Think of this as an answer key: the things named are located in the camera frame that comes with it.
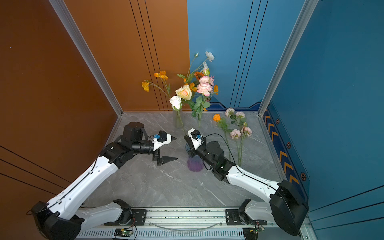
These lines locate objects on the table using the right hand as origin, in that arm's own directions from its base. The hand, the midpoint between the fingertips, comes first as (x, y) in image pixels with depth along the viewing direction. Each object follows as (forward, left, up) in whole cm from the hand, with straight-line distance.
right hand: (184, 136), depth 73 cm
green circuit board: (-36, +30, -28) cm, 55 cm away
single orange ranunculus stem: (+29, -25, -24) cm, 45 cm away
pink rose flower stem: (+20, -35, -24) cm, 47 cm away
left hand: (-7, +4, +2) cm, 8 cm away
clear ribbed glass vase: (+32, +8, -18) cm, 38 cm away
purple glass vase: (-6, -5, -17) cm, 19 cm away
